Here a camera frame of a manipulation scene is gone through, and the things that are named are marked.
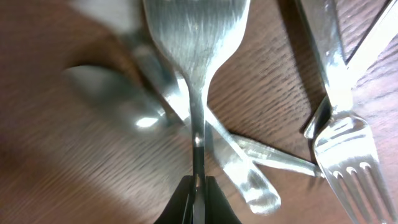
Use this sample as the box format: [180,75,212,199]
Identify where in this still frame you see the silver fork diagonal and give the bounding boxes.
[303,0,397,139]

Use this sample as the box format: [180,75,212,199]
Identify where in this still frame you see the small silver spoon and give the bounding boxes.
[63,65,323,177]

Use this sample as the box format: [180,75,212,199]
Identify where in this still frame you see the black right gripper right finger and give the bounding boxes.
[205,176,241,224]

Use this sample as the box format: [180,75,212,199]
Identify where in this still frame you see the silver fork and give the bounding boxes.
[144,0,250,223]

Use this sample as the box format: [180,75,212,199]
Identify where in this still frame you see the silver fork tines down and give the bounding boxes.
[297,0,397,223]

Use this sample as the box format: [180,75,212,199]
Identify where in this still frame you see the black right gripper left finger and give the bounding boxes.
[154,175,192,224]

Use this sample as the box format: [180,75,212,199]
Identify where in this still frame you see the silver metal tongs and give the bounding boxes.
[71,1,281,215]

